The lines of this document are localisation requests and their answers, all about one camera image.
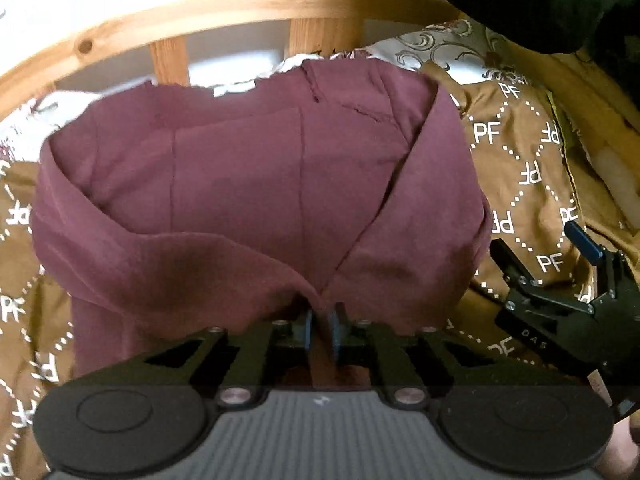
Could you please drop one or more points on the wooden bed frame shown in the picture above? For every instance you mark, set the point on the wooden bed frame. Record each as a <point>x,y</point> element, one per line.
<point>200,15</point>

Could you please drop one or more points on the maroon small garment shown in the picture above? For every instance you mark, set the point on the maroon small garment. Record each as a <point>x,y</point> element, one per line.
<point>250,185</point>

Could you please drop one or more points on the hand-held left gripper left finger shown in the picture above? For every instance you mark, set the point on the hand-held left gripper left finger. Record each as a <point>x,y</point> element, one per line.
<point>306,331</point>

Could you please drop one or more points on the black cloth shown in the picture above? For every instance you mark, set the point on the black cloth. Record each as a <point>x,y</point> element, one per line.
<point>525,0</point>

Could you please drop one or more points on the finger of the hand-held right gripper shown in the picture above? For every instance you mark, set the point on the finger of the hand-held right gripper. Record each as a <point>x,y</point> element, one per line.
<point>582,241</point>
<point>510,266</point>

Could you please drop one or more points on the brown printed blanket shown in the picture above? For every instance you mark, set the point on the brown printed blanket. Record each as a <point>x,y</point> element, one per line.
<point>520,170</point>

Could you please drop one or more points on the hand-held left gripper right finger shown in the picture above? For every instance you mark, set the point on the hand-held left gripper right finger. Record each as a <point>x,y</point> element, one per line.
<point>336,331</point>

